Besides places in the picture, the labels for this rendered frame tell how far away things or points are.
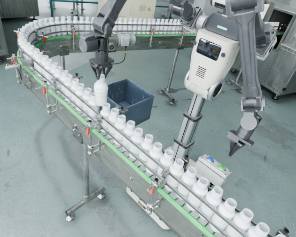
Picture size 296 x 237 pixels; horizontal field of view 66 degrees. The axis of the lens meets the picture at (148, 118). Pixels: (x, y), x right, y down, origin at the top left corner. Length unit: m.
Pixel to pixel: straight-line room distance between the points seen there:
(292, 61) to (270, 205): 2.53
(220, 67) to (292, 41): 3.14
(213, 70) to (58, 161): 1.74
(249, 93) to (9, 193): 2.03
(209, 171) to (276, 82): 3.64
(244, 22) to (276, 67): 3.73
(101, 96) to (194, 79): 0.60
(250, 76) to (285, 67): 3.57
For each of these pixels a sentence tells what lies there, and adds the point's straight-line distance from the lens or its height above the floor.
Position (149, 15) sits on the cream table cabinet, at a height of 0.62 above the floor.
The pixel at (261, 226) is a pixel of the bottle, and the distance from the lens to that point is 0.94.
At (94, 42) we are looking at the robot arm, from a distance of 1.02.
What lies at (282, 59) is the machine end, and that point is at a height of 0.68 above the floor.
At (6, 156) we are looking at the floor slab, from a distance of 2.65.
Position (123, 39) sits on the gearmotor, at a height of 1.01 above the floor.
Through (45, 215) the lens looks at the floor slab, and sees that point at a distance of 2.16.
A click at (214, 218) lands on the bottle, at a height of 1.06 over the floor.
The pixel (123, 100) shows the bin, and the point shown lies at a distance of 2.00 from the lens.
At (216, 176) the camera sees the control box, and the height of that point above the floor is 1.10.
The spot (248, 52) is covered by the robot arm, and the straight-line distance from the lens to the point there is 0.88.
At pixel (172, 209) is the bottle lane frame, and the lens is 1.07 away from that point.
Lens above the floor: 1.83
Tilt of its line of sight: 37 degrees down
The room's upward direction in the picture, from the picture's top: 11 degrees clockwise
